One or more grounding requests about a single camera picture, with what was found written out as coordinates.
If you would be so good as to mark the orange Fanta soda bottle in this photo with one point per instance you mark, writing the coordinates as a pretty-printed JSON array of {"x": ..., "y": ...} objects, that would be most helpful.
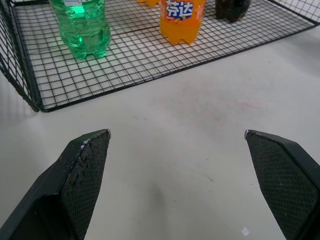
[{"x": 181, "y": 21}]

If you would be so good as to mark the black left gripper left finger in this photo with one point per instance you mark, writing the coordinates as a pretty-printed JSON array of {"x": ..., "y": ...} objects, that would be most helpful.
[{"x": 75, "y": 180}]

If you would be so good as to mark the green soda bottle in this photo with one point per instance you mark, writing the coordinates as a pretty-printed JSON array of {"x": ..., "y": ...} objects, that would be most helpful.
[{"x": 83, "y": 27}]

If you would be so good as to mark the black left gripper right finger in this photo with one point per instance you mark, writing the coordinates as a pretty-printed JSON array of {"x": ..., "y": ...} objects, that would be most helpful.
[{"x": 282, "y": 180}]

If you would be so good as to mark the dark cola bottle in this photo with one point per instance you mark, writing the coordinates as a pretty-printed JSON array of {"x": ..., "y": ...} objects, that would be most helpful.
[{"x": 231, "y": 10}]

